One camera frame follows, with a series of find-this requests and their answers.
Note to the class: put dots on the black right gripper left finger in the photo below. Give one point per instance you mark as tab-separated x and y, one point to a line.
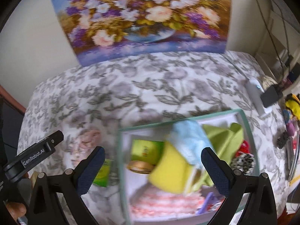
45	207

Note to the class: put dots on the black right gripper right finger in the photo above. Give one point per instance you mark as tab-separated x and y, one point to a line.
260	207

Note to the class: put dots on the leopard print cloth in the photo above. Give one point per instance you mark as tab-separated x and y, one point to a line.
244	162

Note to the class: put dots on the lime green cloth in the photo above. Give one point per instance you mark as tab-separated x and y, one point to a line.
225	142

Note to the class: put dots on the yellow sponge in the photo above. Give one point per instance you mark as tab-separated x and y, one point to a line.
172	171

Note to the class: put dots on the light blue cloth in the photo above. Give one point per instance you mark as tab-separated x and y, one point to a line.
189	139

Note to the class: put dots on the colourful sticker card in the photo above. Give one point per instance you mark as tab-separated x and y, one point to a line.
211	203

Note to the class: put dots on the red tape roll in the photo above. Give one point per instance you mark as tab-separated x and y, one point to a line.
244	148

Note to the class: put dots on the small green packet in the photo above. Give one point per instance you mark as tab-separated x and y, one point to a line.
102	177

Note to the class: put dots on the pink floral towel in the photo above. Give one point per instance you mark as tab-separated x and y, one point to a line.
87	140

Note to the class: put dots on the grey floral blanket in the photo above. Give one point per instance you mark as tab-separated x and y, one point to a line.
150	88

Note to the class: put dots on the teal rimmed white box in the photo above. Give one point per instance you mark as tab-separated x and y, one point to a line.
133	183

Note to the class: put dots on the pink fluffy cloth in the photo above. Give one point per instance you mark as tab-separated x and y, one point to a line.
154	202

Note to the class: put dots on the black power adapter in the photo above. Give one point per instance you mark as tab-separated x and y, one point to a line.
272	95

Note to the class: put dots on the white power strip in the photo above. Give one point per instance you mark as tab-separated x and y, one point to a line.
255	90

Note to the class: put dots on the green tissue pack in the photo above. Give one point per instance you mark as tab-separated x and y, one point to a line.
147	151

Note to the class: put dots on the floral flower painting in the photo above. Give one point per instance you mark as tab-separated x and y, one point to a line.
102	30

